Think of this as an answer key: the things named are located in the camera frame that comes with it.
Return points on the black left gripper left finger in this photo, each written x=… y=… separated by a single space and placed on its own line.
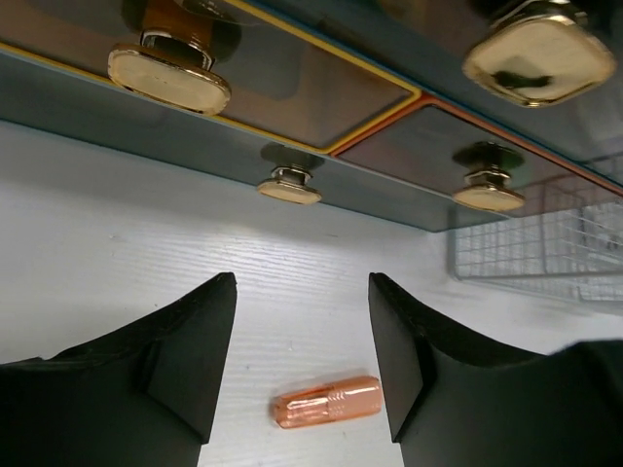
x=142 y=395

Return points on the orange transparent stapler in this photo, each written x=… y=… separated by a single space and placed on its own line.
x=337 y=401

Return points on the white wire desk organizer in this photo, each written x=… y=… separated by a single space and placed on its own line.
x=564 y=243

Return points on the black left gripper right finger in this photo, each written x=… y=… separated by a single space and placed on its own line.
x=455 y=397

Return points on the teal drawer cabinet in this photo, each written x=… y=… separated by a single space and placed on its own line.
x=432 y=114

